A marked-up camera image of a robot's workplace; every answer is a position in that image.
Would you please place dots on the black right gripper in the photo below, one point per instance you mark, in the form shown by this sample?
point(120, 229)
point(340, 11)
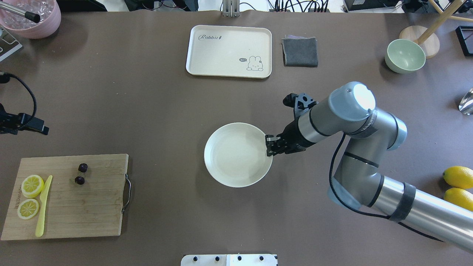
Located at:
point(293, 138)

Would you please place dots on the cream round plate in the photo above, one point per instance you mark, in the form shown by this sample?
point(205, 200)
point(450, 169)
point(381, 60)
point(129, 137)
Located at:
point(235, 155)

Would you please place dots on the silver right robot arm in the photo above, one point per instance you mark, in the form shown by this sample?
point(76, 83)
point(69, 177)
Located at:
point(351, 109)

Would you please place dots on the dark cherry upper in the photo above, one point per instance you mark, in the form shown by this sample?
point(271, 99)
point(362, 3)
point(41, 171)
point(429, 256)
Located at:
point(83, 167)

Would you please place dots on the dark cherry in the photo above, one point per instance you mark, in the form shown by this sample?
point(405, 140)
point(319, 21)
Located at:
point(83, 167)
point(80, 180)

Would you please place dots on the dark cherry lower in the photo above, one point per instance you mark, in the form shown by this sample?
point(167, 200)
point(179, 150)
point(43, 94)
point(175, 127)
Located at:
point(80, 180)

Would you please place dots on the cream rabbit tray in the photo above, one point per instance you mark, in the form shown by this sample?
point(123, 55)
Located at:
point(229, 51)

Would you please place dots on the lemon slice upper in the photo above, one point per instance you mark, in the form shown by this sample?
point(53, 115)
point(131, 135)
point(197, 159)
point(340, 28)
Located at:
point(32, 186)

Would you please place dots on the lemon slice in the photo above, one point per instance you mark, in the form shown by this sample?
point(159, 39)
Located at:
point(28, 208)
point(32, 186)

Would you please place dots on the lemon slice lower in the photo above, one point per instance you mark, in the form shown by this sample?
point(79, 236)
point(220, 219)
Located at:
point(28, 208)

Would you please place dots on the wooden cutting board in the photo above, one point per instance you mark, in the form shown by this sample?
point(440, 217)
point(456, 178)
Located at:
point(94, 209)

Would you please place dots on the grey folded cloth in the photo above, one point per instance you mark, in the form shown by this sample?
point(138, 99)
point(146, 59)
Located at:
point(300, 51)

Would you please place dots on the metal muddler black tip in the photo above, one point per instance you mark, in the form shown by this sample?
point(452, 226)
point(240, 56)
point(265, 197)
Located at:
point(22, 13)

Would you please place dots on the yellow plastic knife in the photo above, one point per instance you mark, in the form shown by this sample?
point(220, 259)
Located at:
point(39, 230)

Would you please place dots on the pink ice bowl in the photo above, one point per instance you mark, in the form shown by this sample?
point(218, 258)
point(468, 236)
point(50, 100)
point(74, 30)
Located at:
point(50, 18)

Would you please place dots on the green bowl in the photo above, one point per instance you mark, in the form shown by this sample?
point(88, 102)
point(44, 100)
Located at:
point(404, 56)

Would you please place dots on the wooden glass stand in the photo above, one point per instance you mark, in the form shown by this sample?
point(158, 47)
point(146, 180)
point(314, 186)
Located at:
point(426, 37)

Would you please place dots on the yellow lemon upper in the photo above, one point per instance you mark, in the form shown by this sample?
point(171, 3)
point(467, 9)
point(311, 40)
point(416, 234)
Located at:
point(459, 177)

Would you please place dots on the yellow lemon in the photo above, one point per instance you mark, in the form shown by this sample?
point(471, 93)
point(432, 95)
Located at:
point(459, 177)
point(459, 197)

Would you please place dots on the yellow lemon lower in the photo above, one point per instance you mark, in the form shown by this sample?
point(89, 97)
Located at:
point(459, 197)

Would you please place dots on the metal ice scoop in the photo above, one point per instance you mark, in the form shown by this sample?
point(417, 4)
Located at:
point(466, 103)

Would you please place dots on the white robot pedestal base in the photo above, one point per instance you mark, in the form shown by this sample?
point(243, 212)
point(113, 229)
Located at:
point(257, 259)

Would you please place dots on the aluminium frame post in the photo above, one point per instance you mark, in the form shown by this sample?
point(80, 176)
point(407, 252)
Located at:
point(231, 8)

